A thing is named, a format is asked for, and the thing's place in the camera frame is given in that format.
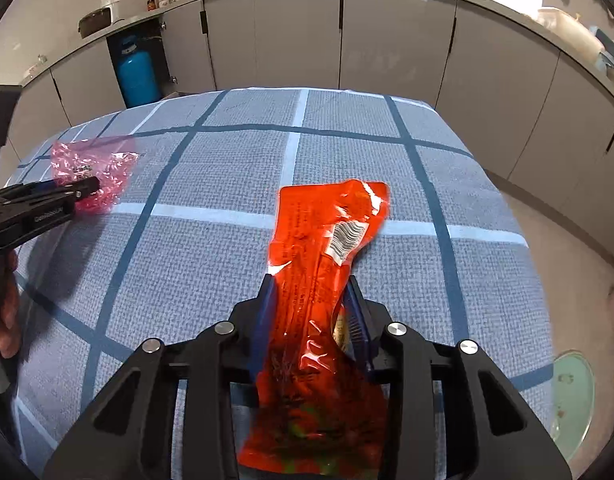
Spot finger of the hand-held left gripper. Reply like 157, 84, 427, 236
17, 176, 102, 208
0, 181, 70, 200

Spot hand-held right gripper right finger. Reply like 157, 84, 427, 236
344, 275, 573, 480

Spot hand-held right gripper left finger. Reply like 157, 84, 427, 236
43, 277, 278, 480

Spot pink plastic bag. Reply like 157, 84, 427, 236
49, 136, 140, 215

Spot orange snack packet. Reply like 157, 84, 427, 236
237, 177, 392, 478

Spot bin with green liner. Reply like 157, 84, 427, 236
547, 350, 597, 453

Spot person's left hand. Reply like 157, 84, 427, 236
0, 252, 22, 361

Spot blue checkered tablecloth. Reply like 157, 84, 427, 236
2, 87, 558, 480

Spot blue gas cylinder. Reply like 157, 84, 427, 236
116, 35, 162, 108

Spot dark cooking pot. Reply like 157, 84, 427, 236
78, 7, 112, 38

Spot grey kitchen counter cabinets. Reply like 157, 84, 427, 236
0, 0, 614, 261

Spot white plastic container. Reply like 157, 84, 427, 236
537, 6, 605, 58

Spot blue dish rack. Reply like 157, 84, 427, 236
592, 25, 614, 91

